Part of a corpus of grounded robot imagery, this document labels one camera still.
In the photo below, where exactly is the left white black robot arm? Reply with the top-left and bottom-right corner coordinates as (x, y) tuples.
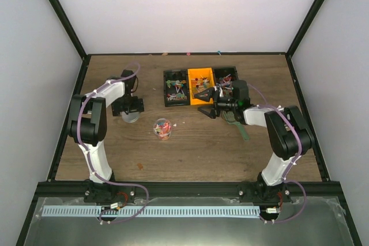
(67, 70), (144, 202)

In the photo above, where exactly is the black aluminium frame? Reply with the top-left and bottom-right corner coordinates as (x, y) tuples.
(16, 0), (362, 245)

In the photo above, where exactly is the clear plastic cup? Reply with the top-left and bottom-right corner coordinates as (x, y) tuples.
(153, 118), (172, 141)

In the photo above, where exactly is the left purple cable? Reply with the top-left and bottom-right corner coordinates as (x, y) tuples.
(78, 62), (150, 226)

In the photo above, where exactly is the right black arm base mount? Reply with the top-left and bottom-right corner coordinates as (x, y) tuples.
(237, 181), (291, 205)

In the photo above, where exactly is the orange candy bin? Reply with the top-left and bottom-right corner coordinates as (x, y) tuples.
(187, 67), (215, 105)

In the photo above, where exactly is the light blue slotted cable duct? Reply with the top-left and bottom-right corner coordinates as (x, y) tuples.
(42, 206), (260, 219)

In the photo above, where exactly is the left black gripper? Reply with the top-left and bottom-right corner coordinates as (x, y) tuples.
(111, 94), (144, 116)

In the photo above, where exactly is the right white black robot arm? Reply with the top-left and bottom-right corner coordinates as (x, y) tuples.
(194, 80), (315, 202)

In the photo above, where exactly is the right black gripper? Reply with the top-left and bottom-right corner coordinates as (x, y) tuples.
(194, 88), (237, 119)

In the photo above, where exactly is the black candy bin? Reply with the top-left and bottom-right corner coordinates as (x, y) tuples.
(163, 69), (190, 107)
(212, 66), (238, 97)

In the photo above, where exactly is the green plastic scoop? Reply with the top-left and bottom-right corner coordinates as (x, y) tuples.
(221, 111), (250, 141)

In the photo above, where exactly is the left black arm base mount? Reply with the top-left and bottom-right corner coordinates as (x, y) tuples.
(84, 183), (135, 205)

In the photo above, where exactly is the white round cup lid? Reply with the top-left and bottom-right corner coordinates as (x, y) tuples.
(121, 112), (140, 123)

